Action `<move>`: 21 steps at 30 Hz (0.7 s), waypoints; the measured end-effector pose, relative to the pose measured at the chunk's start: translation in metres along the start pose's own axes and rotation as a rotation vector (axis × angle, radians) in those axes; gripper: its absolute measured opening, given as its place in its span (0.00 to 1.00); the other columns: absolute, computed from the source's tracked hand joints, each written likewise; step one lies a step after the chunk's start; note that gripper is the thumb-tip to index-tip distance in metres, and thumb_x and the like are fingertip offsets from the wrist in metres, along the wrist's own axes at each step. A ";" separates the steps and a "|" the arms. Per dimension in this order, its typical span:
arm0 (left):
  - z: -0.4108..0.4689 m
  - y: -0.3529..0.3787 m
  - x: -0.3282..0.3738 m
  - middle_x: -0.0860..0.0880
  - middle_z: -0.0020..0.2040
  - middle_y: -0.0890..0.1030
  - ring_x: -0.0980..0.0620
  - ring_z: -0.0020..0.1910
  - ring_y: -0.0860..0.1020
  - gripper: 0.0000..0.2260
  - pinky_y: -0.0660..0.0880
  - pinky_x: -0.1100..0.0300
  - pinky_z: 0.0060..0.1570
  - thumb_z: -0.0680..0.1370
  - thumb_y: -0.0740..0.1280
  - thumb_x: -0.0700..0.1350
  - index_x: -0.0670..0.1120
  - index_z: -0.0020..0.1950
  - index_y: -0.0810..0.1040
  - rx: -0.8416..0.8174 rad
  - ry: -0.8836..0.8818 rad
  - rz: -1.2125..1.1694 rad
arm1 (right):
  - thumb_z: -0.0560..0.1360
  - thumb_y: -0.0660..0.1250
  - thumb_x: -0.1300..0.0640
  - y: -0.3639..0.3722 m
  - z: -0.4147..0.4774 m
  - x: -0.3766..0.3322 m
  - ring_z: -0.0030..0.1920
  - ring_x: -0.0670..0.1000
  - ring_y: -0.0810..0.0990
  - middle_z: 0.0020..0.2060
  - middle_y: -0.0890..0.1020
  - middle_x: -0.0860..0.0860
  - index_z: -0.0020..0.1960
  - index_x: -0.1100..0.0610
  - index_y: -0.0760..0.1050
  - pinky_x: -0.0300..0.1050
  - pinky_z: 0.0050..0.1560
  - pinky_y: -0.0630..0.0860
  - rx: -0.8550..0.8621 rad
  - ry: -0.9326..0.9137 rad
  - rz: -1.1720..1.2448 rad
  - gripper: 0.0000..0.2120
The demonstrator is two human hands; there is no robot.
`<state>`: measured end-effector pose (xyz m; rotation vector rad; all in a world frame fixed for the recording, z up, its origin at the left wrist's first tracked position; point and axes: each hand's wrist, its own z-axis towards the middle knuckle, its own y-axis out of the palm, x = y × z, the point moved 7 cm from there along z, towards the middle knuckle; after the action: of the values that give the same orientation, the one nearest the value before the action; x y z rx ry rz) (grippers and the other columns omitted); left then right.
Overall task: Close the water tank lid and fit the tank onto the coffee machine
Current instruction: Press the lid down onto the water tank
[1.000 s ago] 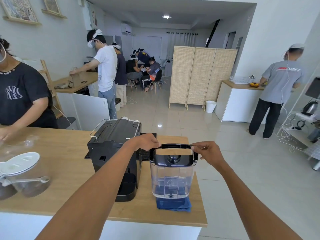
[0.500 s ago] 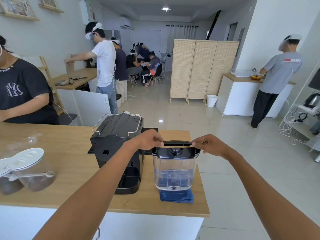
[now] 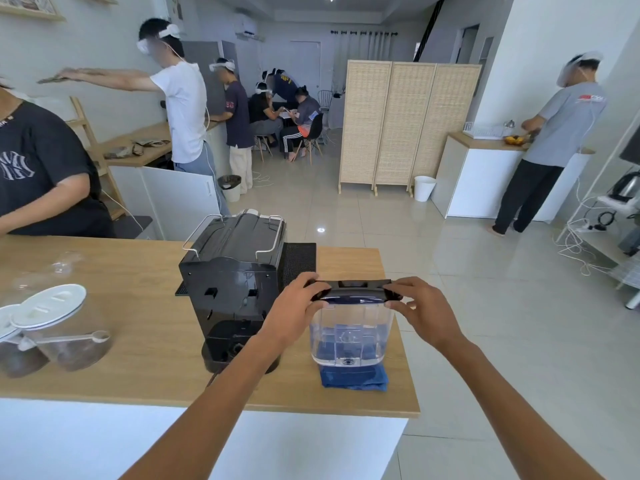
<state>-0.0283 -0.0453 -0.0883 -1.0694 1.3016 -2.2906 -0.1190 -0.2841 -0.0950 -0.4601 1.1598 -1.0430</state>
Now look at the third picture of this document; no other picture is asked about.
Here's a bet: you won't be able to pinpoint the person's left hand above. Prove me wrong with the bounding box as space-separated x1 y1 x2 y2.
260 272 331 346

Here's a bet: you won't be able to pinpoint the person's right hand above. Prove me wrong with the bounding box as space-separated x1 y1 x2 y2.
383 276 469 352

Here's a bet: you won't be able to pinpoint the clear water tank black lid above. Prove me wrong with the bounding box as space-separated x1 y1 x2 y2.
307 279 404 368

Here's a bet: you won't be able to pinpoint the person's right forearm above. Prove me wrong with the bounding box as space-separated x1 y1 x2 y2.
433 335 607 480

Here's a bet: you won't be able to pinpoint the person's left forearm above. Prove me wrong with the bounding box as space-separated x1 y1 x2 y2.
119 321 300 480

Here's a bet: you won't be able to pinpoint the black rubber bar mat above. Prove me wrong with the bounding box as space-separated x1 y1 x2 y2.
174 242 318 297

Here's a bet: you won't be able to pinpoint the blue folded cloth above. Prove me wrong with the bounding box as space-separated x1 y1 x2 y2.
319 364 390 392

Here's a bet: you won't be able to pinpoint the black coffee machine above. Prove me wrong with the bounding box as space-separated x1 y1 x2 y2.
178 209 289 375

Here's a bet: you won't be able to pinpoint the white waste bin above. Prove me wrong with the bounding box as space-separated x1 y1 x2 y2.
413 175 437 203

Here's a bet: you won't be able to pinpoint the white cabinet with wooden top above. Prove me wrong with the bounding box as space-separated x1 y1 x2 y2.
430 131 597 224

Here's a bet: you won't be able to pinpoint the waste bin with black bag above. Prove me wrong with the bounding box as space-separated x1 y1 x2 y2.
217 174 243 203

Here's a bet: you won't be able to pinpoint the black chair with wooden legs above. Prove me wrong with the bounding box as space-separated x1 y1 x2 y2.
251 131 275 162
295 112 326 159

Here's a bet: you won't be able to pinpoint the woven folding room screen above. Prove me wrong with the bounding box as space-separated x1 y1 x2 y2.
338 59 483 198

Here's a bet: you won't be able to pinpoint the wooden counter with white doors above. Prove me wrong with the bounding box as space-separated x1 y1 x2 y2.
101 120 224 241

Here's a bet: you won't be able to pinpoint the white dish rack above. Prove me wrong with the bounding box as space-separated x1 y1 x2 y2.
462 120 516 141

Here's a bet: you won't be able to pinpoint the white metal rack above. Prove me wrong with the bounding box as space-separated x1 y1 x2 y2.
564 117 640 311

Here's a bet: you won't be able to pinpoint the white door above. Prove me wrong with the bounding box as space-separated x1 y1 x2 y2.
289 41 322 91

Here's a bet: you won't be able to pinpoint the white plastic measuring spoon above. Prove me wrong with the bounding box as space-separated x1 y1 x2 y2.
17 331 111 352

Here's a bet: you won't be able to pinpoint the light grey curtains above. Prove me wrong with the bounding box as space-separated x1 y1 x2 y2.
329 30 399 131

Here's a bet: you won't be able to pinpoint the clear jar white lid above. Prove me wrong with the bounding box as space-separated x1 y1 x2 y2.
0 304 51 380
10 284 114 372

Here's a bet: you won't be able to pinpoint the clear plastic container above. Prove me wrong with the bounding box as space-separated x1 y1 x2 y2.
9 251 85 296

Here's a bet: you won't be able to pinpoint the wooden ladder shelf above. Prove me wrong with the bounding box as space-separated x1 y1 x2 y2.
66 96 129 221

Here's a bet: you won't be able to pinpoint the grey refrigerator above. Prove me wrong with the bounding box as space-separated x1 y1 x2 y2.
180 40 240 126

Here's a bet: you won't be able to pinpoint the white air conditioner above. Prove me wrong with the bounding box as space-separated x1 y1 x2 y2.
233 13 260 38

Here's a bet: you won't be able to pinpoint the white cable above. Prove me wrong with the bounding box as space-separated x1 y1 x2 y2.
552 215 621 281

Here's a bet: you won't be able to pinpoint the wooden wall shelf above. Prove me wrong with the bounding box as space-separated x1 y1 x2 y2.
0 0 67 22

